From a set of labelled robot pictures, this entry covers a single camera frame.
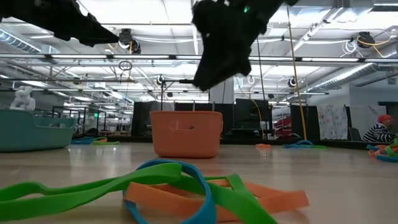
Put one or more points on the blue rubber band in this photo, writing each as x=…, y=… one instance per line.
x=387, y=159
x=308, y=143
x=81, y=140
x=287, y=146
x=205, y=202

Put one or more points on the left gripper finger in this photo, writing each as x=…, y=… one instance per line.
x=87, y=32

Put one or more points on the black partition panel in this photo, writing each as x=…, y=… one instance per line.
x=141, y=121
x=312, y=124
x=248, y=115
x=229, y=121

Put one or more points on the white patterned cloth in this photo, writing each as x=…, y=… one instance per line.
x=332, y=121

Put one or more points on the person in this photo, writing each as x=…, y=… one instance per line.
x=379, y=132

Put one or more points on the orange plastic basket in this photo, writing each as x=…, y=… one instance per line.
x=186, y=140

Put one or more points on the teal plastic basket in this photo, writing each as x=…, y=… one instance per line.
x=31, y=133

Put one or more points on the red object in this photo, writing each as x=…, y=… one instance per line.
x=283, y=124

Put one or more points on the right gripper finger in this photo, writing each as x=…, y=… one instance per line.
x=224, y=62

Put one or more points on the black boom stand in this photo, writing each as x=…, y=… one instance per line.
x=174, y=81

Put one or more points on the white sculpted figure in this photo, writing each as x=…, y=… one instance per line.
x=23, y=99

